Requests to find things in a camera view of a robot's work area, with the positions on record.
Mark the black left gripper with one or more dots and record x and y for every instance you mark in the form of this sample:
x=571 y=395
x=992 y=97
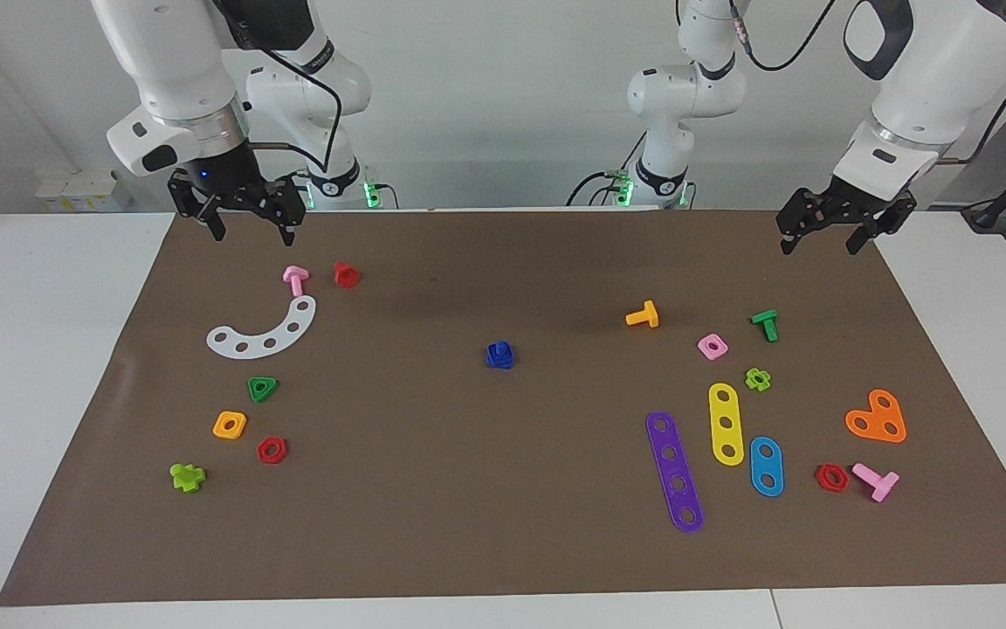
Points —
x=857 y=203

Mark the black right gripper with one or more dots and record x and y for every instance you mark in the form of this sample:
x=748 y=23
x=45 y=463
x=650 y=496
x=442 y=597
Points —
x=223 y=175

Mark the blue plastic bolt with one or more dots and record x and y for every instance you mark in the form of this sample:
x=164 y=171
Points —
x=499 y=349

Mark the blue square nut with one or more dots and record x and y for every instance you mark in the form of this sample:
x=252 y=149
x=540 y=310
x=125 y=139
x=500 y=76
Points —
x=499 y=364

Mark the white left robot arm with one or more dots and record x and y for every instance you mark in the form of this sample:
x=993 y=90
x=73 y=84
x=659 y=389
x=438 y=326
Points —
x=922 y=79

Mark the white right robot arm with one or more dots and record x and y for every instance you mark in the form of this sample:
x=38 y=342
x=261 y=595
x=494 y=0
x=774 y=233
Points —
x=180 y=79

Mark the pink plastic bolt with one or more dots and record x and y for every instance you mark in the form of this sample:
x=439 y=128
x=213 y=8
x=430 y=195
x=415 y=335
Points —
x=880 y=485
x=295 y=279

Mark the red plastic bolt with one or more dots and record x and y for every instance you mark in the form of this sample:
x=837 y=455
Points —
x=346 y=276

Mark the green plastic bolt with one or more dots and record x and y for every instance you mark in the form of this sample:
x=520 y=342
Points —
x=767 y=325

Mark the white curved hole plate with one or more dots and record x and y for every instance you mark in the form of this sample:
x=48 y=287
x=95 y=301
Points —
x=256 y=346

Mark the green triangle nut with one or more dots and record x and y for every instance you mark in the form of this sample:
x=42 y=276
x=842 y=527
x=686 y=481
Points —
x=254 y=385

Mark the lime cross nut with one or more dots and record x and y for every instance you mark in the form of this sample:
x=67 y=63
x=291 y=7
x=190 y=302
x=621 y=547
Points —
x=751 y=381

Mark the pink square nut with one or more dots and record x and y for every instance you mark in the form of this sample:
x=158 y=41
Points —
x=704 y=350

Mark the orange heart-shaped plate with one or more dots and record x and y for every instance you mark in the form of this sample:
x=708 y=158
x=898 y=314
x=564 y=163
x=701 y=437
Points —
x=878 y=421

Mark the orange plastic bolt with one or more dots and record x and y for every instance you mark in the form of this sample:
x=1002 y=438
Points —
x=647 y=315

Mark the orange square nut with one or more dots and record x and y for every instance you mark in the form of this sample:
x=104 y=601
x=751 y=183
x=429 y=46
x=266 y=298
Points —
x=219 y=428

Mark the yellow three-hole plate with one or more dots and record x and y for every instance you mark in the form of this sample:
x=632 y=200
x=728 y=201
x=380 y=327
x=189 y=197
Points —
x=726 y=409

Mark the red hex nut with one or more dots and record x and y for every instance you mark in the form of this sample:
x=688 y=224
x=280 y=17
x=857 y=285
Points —
x=821 y=479
x=263 y=452

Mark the blue two-hole plate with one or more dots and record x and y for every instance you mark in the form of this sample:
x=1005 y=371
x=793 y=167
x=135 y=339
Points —
x=766 y=466

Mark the lime cross-head bolt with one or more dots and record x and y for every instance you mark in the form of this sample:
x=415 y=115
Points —
x=186 y=478

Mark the purple four-hole plate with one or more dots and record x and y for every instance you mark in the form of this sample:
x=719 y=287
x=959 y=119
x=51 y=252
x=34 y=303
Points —
x=673 y=469

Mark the brown table mat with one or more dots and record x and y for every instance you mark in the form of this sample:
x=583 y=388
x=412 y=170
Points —
x=503 y=489

